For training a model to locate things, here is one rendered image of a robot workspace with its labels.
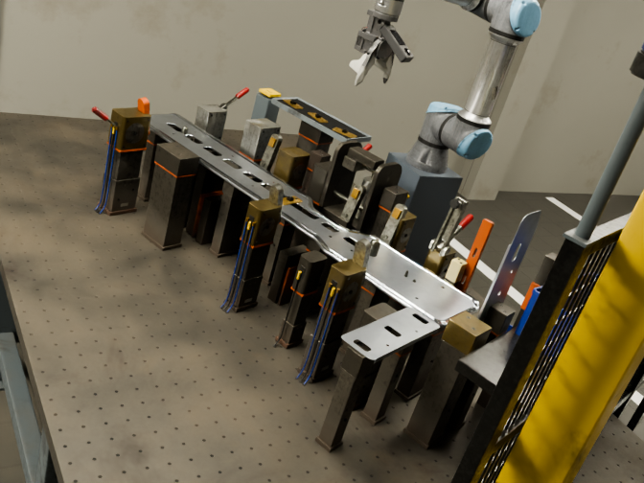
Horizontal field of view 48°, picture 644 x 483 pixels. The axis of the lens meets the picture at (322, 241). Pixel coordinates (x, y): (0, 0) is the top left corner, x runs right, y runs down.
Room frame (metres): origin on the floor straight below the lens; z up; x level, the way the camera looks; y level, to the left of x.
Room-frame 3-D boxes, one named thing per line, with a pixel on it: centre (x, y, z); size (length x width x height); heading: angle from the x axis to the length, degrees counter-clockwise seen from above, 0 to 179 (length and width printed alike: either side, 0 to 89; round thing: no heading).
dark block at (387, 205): (2.11, -0.17, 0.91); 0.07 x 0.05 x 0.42; 145
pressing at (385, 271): (2.07, 0.15, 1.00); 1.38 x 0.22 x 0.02; 55
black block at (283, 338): (1.76, 0.02, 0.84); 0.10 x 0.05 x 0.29; 145
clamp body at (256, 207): (1.88, 0.19, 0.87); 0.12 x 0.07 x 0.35; 145
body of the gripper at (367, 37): (2.09, 0.02, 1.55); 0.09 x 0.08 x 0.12; 58
